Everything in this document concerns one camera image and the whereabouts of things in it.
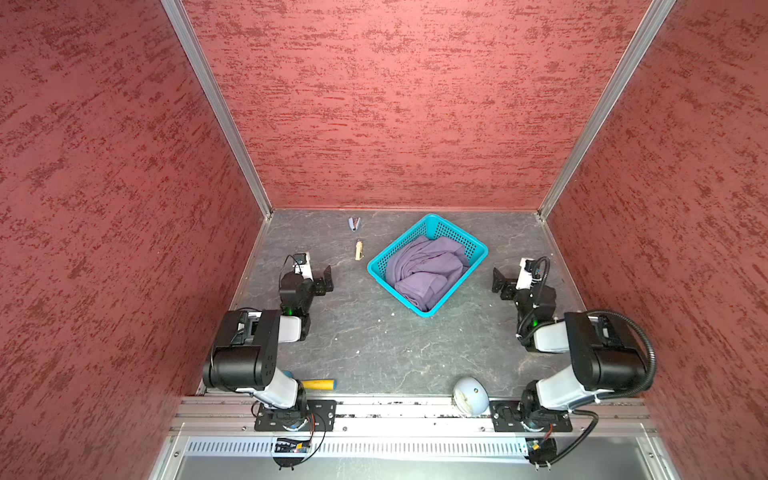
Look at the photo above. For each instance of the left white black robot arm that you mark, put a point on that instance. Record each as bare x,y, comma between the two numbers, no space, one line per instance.
243,357

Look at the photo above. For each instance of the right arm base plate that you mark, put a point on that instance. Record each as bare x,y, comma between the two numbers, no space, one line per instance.
513,417

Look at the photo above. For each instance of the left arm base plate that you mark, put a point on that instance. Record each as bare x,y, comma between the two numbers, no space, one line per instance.
313,416

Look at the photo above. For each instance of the perforated cable tray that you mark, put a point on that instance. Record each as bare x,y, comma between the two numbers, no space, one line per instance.
502,449

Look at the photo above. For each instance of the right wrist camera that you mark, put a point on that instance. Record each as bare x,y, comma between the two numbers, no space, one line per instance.
532,271

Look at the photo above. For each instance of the teal plastic basket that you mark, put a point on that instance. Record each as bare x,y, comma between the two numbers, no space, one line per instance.
432,226

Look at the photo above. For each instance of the white dome object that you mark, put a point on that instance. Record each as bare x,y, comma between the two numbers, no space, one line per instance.
470,397

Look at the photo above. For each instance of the small blue grey clip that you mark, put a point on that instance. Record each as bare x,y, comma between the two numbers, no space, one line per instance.
355,223

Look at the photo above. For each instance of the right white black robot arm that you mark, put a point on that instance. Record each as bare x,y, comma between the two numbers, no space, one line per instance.
610,355

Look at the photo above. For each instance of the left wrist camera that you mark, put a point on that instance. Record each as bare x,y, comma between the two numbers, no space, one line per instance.
302,265

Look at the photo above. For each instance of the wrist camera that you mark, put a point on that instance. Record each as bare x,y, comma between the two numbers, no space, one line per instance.
532,271
302,265

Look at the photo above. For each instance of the purple trousers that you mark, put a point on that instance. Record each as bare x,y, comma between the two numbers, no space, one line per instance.
424,270

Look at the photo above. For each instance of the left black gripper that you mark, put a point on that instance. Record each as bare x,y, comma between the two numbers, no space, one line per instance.
320,282

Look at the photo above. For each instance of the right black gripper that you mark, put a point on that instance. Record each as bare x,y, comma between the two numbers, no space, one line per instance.
508,285

